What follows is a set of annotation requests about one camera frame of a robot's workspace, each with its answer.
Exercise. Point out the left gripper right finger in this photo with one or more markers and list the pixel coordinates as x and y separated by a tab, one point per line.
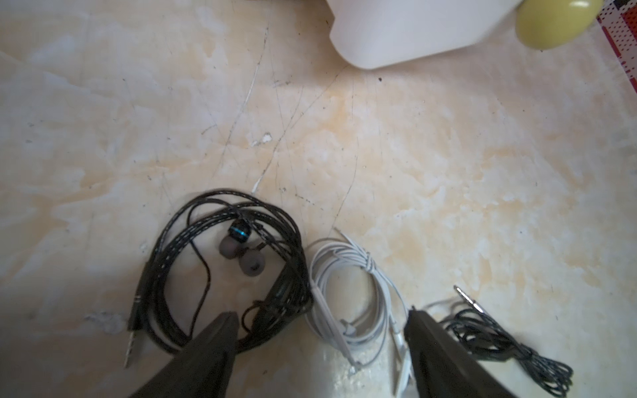
442	368

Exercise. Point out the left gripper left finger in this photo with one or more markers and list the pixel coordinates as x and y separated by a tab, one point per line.
204	366

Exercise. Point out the white earphones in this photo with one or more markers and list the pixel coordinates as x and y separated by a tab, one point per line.
358	309

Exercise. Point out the black braided earphones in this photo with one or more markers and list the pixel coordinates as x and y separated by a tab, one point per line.
219	227

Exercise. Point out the white drawer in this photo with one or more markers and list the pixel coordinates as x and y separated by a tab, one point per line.
373	34

